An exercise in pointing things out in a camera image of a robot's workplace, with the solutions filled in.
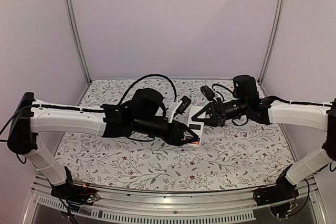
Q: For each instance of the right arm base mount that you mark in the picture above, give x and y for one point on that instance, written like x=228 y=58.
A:
x=265 y=195

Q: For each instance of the right aluminium frame post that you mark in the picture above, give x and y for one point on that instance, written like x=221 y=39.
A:
x=271 y=41

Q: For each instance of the left aluminium frame post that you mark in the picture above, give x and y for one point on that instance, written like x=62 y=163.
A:
x=77 y=41

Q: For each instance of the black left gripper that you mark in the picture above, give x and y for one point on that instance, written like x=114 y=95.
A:
x=177 y=140

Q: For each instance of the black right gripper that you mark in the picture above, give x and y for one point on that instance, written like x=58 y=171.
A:
x=217 y=112

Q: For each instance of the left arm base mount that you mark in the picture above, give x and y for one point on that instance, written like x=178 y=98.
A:
x=74 y=194

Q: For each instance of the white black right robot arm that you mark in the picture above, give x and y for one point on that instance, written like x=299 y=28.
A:
x=274 y=110

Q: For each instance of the aluminium front rail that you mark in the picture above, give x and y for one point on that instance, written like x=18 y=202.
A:
x=122 y=205

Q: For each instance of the floral patterned table mat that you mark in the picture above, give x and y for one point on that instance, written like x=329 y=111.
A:
x=238 y=155

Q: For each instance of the white remote control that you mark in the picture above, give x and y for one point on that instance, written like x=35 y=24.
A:
x=196 y=127

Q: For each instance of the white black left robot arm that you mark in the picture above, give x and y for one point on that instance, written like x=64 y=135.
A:
x=65 y=127

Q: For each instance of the aluminium frame post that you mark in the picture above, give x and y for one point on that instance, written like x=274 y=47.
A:
x=77 y=41
x=271 y=41

